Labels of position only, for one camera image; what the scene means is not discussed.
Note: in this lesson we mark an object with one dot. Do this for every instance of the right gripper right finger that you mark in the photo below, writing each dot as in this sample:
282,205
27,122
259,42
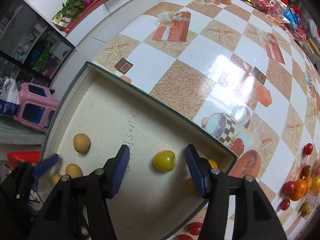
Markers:
255,218

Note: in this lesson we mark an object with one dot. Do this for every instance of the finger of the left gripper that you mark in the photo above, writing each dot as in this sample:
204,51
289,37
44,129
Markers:
46,165

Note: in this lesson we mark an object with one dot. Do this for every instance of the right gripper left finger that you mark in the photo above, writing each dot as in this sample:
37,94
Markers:
77,207

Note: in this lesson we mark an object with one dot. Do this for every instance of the yellow cherry tomato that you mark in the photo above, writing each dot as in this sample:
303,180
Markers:
190,188
55,178

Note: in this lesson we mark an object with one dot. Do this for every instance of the tan longan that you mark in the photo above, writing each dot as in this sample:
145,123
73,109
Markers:
81,143
73,170

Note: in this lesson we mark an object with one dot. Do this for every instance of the red cherry tomato with stem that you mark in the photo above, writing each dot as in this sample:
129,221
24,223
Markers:
195,228

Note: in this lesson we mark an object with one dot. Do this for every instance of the yellow-green cherry tomato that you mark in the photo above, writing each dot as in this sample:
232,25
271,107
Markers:
165,160

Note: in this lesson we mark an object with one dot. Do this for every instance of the red cherry tomato front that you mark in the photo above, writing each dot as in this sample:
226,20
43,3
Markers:
284,204

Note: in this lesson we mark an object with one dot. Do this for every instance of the red plastic stool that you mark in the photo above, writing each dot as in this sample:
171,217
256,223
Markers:
15,157

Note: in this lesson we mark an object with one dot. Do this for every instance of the green-brown round fruit left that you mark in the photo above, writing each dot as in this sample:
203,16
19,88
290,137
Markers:
305,209

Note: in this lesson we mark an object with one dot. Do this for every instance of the orange mandarin front left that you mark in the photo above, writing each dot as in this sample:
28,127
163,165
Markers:
299,191

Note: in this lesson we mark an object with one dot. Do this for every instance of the pink plastic stool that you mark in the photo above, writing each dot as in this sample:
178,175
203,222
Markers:
37,106

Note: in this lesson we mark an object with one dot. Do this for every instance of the orange mandarin near bowl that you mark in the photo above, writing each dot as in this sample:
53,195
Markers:
315,186

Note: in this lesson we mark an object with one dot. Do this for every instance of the shallow cardboard box tray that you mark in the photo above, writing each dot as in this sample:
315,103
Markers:
151,204

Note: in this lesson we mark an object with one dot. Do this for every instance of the dark green-brown cherry tomato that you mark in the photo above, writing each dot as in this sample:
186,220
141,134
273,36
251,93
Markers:
306,171

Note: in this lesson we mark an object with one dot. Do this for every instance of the potted green plant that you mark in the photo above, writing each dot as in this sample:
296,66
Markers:
72,7

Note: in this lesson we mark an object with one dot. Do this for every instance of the snack packages pile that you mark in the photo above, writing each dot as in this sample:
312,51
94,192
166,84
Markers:
293,16

